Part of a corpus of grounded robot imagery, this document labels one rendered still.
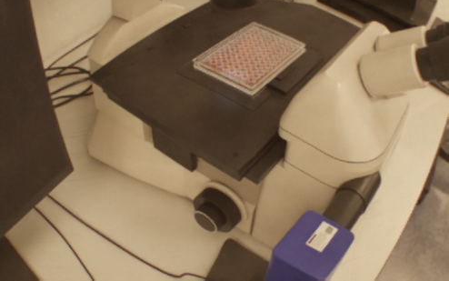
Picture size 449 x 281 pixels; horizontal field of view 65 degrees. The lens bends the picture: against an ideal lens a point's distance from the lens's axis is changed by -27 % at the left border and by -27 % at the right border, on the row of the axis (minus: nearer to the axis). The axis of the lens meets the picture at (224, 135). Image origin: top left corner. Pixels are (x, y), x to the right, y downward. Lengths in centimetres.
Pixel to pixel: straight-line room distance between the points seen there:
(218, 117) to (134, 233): 24
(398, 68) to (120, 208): 46
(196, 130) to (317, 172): 13
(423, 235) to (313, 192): 124
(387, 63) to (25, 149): 37
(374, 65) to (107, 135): 45
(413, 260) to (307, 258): 125
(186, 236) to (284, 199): 17
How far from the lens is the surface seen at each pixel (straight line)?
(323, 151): 44
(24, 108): 42
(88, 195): 70
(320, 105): 41
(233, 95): 52
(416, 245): 165
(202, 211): 58
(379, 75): 42
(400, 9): 112
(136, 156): 67
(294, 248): 39
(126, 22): 67
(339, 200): 44
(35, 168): 46
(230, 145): 46
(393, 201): 72
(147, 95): 52
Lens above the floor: 129
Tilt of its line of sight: 45 degrees down
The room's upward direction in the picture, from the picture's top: 1 degrees clockwise
